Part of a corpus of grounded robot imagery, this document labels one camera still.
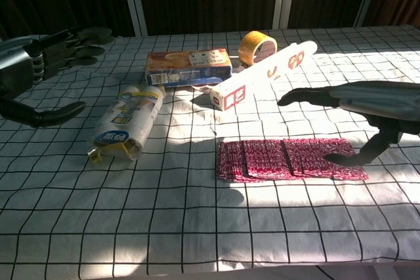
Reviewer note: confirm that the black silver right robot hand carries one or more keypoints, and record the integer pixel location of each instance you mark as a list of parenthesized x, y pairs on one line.
[(377, 99)]

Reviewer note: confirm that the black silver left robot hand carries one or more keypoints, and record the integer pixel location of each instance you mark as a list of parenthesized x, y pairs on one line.
[(19, 67)]

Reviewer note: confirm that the small red packet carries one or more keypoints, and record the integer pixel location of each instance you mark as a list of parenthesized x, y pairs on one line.
[(348, 173)]

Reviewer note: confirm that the long red patterned packet strip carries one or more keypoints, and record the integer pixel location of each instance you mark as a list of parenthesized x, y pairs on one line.
[(262, 162)]

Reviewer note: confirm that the checkered white tablecloth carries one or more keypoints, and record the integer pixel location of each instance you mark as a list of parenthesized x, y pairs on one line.
[(197, 227)]

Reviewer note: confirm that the long white red-print box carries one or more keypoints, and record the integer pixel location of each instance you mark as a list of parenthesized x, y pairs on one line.
[(256, 80)]

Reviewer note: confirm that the white yellow snack bag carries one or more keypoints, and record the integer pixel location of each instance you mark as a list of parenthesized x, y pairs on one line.
[(131, 119)]

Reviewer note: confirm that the yellow packing tape roll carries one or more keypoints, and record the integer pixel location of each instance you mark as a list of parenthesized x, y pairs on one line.
[(251, 44)]

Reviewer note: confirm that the orange blue snack box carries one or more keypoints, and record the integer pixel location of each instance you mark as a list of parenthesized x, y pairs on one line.
[(187, 63)]

